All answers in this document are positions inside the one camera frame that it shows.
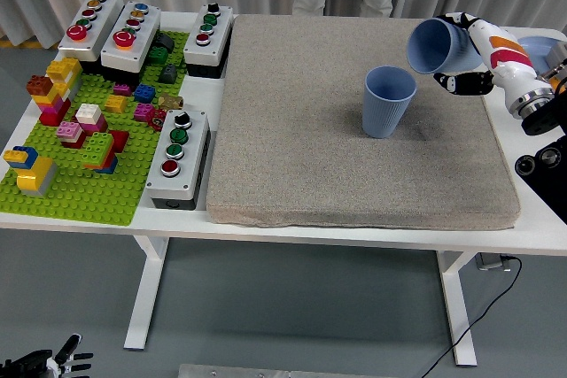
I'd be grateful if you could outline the green orange blue brick stack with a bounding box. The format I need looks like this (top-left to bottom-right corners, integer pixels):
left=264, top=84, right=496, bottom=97
left=82, top=131, right=120, bottom=175

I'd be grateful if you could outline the blue plate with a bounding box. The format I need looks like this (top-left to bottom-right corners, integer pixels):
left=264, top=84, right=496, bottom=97
left=516, top=35, right=567, bottom=82

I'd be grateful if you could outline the red toy brick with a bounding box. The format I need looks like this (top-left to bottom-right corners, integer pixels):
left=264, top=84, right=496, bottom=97
left=107, top=129, right=130, bottom=154

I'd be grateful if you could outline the yellow toy brick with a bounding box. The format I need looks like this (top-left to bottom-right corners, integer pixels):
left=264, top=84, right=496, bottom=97
left=104, top=94, right=129, bottom=114

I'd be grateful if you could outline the yellow blue grey brick stack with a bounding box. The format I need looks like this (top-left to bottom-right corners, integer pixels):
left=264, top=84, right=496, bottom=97
left=3, top=145, right=59, bottom=198

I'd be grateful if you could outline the blue ribbed plastic cup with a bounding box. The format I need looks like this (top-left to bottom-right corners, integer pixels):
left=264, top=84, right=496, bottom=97
left=406, top=18, right=482, bottom=76
left=361, top=65, right=418, bottom=139

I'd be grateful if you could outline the dark green toy brick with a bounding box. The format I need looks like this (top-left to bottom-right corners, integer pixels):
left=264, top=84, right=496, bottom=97
left=146, top=45, right=170, bottom=66

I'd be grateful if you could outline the grey-brown mat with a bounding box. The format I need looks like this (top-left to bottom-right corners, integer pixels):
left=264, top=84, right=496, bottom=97
left=206, top=13, right=522, bottom=232

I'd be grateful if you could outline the black power cable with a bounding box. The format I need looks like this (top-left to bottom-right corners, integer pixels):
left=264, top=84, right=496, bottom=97
left=420, top=254, right=523, bottom=378

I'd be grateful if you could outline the blue toy brick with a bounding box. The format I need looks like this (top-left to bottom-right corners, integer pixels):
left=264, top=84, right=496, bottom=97
left=133, top=83, right=158, bottom=104

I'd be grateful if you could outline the grey power box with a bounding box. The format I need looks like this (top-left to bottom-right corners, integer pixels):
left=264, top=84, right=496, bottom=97
left=476, top=252, right=511, bottom=271

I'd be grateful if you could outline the four-button control box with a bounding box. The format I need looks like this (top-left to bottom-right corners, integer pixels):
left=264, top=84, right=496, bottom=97
left=183, top=3, right=235, bottom=80
left=144, top=108, right=212, bottom=211

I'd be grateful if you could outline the brown yellow red brick stack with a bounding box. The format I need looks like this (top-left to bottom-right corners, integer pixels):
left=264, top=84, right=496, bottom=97
left=25, top=74, right=73, bottom=127

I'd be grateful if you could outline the white and magenta brick stack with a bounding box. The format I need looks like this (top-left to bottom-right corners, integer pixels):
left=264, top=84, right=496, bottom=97
left=74, top=103, right=110, bottom=135

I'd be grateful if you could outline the white table leg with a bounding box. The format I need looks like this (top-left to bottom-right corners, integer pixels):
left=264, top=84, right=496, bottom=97
left=436, top=250, right=478, bottom=368
left=123, top=235, right=170, bottom=351

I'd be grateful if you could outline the grey metal block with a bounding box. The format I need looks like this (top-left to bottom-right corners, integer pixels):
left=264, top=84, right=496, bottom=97
left=545, top=41, right=567, bottom=73

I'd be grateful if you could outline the five-button control box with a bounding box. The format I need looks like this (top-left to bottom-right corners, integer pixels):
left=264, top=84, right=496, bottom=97
left=100, top=0, right=162, bottom=73
left=58, top=0, right=124, bottom=63

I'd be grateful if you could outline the green toy brick baseplate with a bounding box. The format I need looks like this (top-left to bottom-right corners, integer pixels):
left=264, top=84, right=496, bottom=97
left=0, top=30, right=191, bottom=225

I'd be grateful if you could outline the yellow and white brick stack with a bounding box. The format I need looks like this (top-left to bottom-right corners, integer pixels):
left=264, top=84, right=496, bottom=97
left=45, top=57, right=84, bottom=103

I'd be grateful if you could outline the pink and red brick stack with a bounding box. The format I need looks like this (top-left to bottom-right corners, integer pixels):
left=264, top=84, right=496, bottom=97
left=56, top=120, right=89, bottom=150

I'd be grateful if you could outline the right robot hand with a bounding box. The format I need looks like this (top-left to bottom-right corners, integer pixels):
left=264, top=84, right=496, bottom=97
left=432, top=12, right=550, bottom=107

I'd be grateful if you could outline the grey sloped toy brick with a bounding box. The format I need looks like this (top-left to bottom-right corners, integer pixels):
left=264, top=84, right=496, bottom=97
left=158, top=64, right=180, bottom=85

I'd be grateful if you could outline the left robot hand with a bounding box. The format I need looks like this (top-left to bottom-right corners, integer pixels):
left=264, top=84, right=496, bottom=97
left=0, top=333, right=95, bottom=378

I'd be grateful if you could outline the black curved toy brick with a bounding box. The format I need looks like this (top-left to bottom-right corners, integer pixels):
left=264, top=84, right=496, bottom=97
left=153, top=34, right=176, bottom=53

